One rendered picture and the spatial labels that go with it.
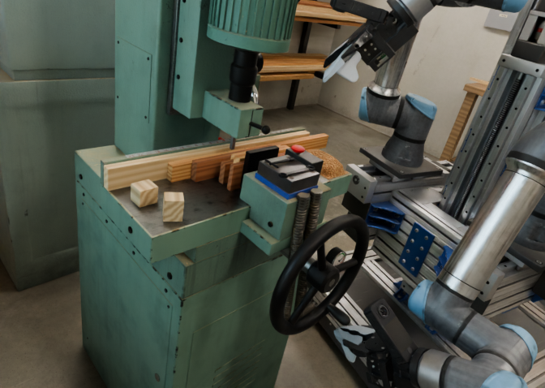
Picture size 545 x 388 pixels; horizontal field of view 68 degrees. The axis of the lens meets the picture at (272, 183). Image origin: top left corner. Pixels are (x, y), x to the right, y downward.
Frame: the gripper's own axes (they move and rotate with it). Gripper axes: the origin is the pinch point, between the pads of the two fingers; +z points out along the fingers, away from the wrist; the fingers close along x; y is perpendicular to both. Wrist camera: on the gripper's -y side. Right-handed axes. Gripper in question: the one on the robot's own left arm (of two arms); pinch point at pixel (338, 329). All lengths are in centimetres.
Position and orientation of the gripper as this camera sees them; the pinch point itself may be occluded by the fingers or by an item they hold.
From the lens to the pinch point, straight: 94.8
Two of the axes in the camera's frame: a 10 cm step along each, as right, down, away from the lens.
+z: -6.4, 0.1, 7.7
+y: 2.1, 9.7, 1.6
